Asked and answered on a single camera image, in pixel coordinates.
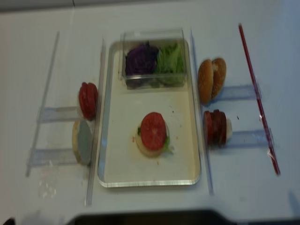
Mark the clear patty track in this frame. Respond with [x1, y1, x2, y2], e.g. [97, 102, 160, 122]
[207, 127, 275, 149]

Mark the clear far left rail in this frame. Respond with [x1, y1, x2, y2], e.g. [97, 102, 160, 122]
[25, 31, 60, 177]

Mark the left sesame bun half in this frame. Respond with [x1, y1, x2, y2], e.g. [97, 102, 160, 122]
[198, 59, 213, 105]

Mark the clear rail right of tray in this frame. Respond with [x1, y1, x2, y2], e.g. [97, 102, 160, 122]
[190, 30, 214, 196]

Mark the clear rail of tray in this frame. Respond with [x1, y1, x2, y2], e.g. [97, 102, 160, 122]
[85, 38, 106, 207]
[190, 30, 214, 196]

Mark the back meat patty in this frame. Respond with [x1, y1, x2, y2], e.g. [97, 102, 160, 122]
[219, 112, 227, 145]

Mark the red plastic rail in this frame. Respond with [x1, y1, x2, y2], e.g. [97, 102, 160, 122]
[238, 23, 280, 176]

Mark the lettuce leaf on bun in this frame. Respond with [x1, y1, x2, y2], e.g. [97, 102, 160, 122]
[136, 126, 175, 154]

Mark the clear bun track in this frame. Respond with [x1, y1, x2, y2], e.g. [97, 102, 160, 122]
[215, 84, 261, 101]

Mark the clear plastic container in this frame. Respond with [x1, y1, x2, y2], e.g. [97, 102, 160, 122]
[119, 29, 188, 90]

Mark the sesame bun half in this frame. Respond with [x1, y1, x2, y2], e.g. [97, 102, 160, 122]
[211, 58, 226, 99]
[198, 59, 213, 105]

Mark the purple cabbage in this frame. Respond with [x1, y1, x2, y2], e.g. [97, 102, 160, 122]
[125, 42, 159, 77]

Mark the clear bread track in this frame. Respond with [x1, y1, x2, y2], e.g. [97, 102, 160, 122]
[27, 148, 77, 167]

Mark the bottom bun on tray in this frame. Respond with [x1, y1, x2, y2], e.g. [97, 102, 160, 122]
[135, 121, 170, 158]

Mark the pale bread slice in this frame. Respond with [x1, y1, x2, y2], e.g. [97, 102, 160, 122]
[72, 120, 92, 165]

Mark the green lettuce in container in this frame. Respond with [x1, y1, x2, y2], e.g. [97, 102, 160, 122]
[151, 43, 185, 88]

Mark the middle meat patty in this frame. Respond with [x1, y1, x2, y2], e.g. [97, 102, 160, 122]
[210, 109, 222, 144]

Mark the clear tomato track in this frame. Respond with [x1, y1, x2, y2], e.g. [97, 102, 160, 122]
[37, 106, 84, 123]

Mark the white patty pusher block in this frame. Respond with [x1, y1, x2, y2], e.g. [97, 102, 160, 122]
[226, 119, 233, 142]

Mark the metal baking tray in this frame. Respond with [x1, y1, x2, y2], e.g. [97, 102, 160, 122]
[97, 41, 203, 188]

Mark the clear rail left of tray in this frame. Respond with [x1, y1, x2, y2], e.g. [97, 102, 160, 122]
[85, 38, 106, 207]

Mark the meat patty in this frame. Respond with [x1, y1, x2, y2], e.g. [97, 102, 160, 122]
[210, 109, 222, 144]
[219, 112, 227, 145]
[203, 111, 213, 145]

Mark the right sesame bun half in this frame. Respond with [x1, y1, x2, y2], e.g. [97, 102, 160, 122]
[211, 58, 226, 99]

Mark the front meat patty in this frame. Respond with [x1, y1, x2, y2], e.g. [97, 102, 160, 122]
[203, 111, 213, 145]

